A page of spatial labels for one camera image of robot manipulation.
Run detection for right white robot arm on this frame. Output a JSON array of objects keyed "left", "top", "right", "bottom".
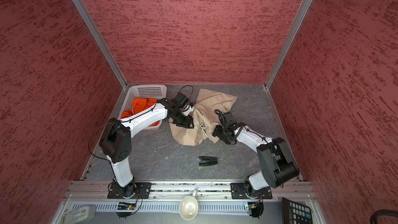
[{"left": 212, "top": 123, "right": 300, "bottom": 197}]

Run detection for beige drawstring shorts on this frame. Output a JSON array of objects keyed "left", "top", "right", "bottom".
[{"left": 170, "top": 89, "right": 238, "bottom": 146}]

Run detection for black clip on table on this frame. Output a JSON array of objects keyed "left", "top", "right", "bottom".
[{"left": 199, "top": 156, "right": 218, "bottom": 167}]

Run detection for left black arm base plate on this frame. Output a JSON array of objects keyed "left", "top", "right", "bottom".
[{"left": 107, "top": 180, "right": 152, "bottom": 200}]

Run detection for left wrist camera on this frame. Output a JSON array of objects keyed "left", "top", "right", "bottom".
[{"left": 171, "top": 92, "right": 191, "bottom": 111}]

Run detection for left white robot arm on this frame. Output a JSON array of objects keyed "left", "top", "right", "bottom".
[{"left": 99, "top": 98, "right": 194, "bottom": 193}]

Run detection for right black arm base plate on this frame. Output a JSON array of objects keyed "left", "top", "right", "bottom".
[{"left": 230, "top": 183, "right": 273, "bottom": 200}]

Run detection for white plastic laundry basket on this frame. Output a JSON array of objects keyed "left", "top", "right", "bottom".
[{"left": 118, "top": 85, "right": 167, "bottom": 119}]

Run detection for grey device on rail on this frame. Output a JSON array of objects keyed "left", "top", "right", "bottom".
[{"left": 60, "top": 206, "right": 96, "bottom": 224}]

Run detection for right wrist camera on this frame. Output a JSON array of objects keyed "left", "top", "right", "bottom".
[{"left": 219, "top": 112, "right": 237, "bottom": 129}]

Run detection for black calculator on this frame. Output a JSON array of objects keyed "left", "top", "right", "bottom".
[{"left": 282, "top": 198, "right": 313, "bottom": 224}]

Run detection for black cable coil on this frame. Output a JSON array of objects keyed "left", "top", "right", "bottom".
[{"left": 369, "top": 209, "right": 398, "bottom": 224}]

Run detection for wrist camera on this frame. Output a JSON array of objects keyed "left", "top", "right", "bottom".
[
  {"left": 171, "top": 92, "right": 191, "bottom": 111},
  {"left": 219, "top": 112, "right": 237, "bottom": 129}
]

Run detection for orange shorts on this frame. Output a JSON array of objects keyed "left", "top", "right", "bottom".
[{"left": 120, "top": 97, "right": 157, "bottom": 120}]

